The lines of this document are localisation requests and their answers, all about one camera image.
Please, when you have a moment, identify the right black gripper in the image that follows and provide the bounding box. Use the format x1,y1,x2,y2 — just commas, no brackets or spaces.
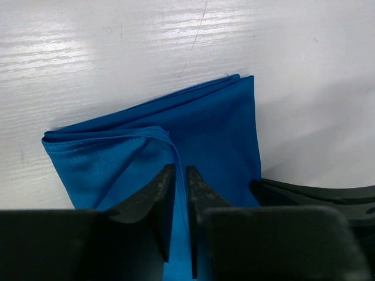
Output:
249,179,374,234

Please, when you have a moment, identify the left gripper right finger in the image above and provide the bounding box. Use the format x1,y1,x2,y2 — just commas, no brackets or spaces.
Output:
186,166,372,280

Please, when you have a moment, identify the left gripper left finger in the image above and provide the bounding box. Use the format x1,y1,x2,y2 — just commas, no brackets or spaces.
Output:
1,165,176,280

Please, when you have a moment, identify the blue cloth napkin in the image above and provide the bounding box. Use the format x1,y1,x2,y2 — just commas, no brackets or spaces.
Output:
42,74,261,280

